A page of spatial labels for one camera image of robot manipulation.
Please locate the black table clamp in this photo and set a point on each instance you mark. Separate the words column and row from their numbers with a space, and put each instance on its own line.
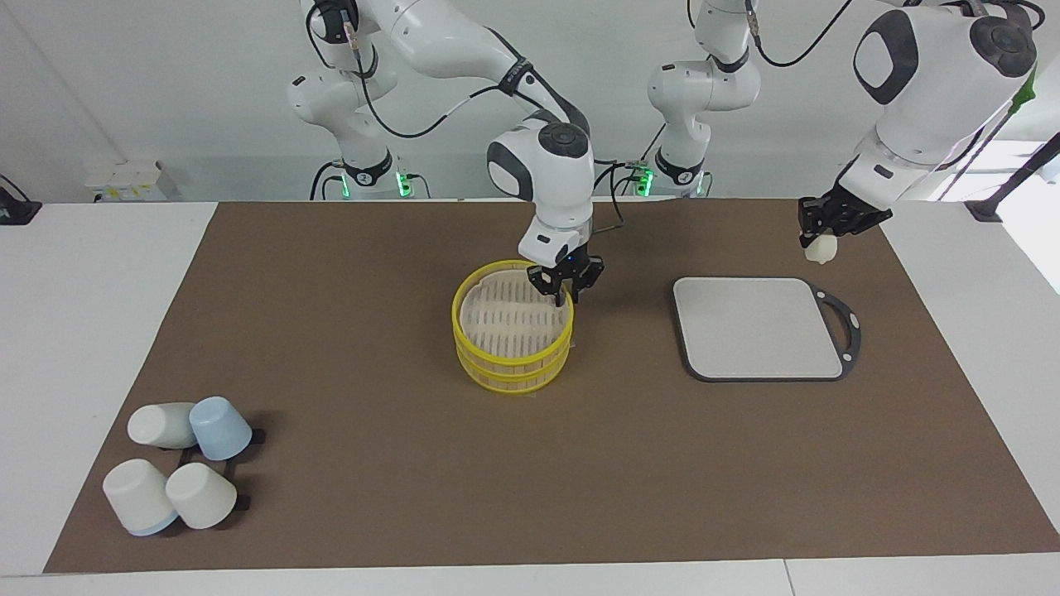
column 16, row 213

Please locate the black stand with clamp base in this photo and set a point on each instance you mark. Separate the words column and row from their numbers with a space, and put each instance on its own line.
column 984, row 209

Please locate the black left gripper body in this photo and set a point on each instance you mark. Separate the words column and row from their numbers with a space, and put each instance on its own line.
column 845, row 213

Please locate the pale white steamed bun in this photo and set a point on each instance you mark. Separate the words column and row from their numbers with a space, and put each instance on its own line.
column 822, row 252

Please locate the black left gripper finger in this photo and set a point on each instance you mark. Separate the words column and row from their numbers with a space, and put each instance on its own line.
column 807, row 232
column 838, row 234

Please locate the thin pole with green tip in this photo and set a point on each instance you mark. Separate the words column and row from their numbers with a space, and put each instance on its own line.
column 1031, row 91

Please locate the light blue plastic cup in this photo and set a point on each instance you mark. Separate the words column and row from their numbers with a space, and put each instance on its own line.
column 219, row 428

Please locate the brown table mat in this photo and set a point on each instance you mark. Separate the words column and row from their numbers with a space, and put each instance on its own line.
column 373, row 331

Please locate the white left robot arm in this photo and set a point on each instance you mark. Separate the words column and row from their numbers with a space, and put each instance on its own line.
column 927, row 108

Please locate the yellow round steamer basket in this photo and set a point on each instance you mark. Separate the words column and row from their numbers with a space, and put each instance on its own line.
column 497, row 366

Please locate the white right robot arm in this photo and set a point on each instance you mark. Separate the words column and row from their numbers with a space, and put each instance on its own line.
column 555, row 182

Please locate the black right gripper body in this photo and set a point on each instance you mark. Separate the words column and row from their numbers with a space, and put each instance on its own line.
column 571, row 269

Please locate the white box with yellow label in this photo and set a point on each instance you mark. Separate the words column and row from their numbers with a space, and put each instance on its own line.
column 124, row 178

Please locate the white plastic cup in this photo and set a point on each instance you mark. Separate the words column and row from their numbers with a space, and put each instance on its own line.
column 137, row 495
column 156, row 425
column 201, row 495

